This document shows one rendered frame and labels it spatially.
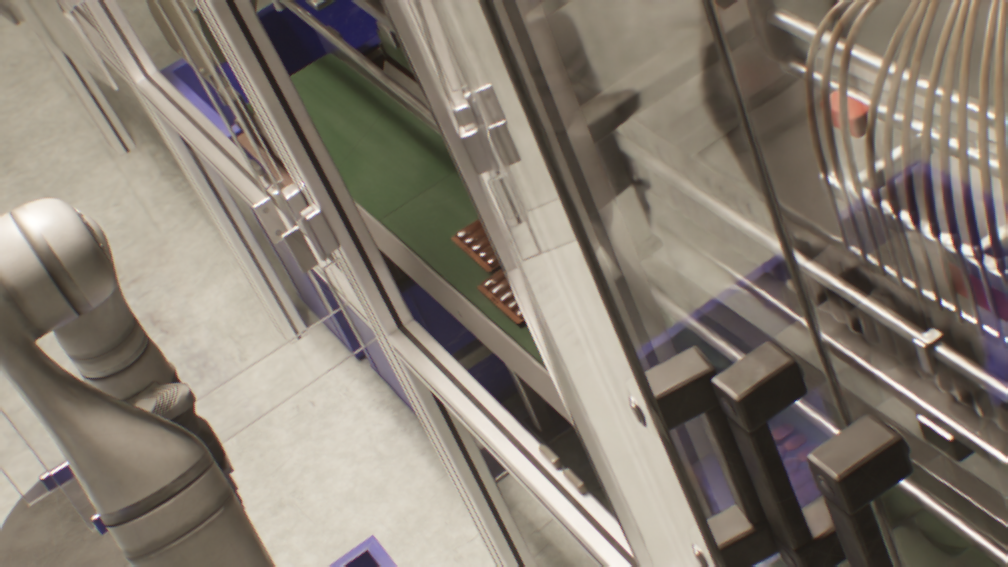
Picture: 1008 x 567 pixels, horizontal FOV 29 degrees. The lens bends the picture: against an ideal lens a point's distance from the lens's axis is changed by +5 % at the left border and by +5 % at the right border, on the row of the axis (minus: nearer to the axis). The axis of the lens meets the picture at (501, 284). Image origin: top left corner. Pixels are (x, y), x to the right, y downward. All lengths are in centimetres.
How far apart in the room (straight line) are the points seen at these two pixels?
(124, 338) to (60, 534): 107
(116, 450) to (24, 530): 145
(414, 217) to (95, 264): 93
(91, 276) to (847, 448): 70
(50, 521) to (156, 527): 142
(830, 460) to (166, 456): 68
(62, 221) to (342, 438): 172
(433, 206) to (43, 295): 96
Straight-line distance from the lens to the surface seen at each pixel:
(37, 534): 289
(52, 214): 145
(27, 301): 144
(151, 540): 148
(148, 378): 184
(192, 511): 148
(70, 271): 144
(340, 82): 270
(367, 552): 228
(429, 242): 226
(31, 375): 146
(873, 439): 93
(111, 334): 181
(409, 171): 242
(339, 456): 310
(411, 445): 304
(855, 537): 94
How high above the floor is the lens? 195
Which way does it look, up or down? 37 degrees down
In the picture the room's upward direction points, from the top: 25 degrees counter-clockwise
